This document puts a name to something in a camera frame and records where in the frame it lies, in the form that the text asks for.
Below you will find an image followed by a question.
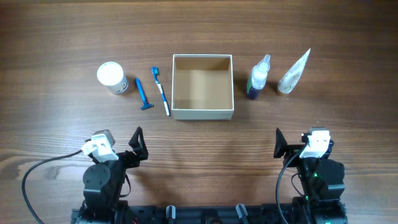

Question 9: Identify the blue disposable razor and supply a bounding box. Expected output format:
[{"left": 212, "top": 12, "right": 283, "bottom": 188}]
[{"left": 135, "top": 78, "right": 154, "bottom": 110}]

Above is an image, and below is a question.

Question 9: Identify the white floral tube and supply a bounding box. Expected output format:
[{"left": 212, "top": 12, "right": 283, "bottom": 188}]
[{"left": 277, "top": 49, "right": 311, "bottom": 95}]

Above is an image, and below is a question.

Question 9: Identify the clear spray bottle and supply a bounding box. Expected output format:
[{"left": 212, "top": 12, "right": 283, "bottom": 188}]
[{"left": 246, "top": 54, "right": 271, "bottom": 100}]

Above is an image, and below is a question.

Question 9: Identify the blue white toothbrush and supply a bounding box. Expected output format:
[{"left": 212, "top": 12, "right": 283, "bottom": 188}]
[{"left": 152, "top": 67, "right": 170, "bottom": 116}]

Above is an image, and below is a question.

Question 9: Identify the cotton swab tub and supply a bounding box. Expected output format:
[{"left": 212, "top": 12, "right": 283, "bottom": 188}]
[{"left": 97, "top": 62, "right": 129, "bottom": 95}]

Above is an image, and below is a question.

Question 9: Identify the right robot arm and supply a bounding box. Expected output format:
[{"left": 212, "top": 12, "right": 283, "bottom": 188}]
[{"left": 274, "top": 128, "right": 348, "bottom": 223}]

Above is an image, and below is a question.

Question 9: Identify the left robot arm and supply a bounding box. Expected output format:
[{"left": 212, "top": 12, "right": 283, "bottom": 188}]
[{"left": 71, "top": 127, "right": 149, "bottom": 224}]

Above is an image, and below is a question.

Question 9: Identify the beige cardboard box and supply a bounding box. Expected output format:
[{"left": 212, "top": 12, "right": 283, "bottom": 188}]
[{"left": 171, "top": 54, "right": 234, "bottom": 120}]

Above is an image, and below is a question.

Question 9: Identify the black right cable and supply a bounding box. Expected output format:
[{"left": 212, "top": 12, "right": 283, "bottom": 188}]
[{"left": 275, "top": 146, "right": 307, "bottom": 224}]

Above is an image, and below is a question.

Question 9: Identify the black cable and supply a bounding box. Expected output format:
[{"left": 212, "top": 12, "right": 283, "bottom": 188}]
[
  {"left": 21, "top": 149, "right": 84, "bottom": 224},
  {"left": 275, "top": 146, "right": 307, "bottom": 224}
]

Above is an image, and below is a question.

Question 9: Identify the black left cable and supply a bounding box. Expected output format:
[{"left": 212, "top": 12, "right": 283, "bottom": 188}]
[{"left": 21, "top": 149, "right": 84, "bottom": 224}]

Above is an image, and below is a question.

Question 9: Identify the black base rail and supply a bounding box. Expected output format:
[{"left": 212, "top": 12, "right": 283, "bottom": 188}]
[{"left": 70, "top": 203, "right": 312, "bottom": 224}]

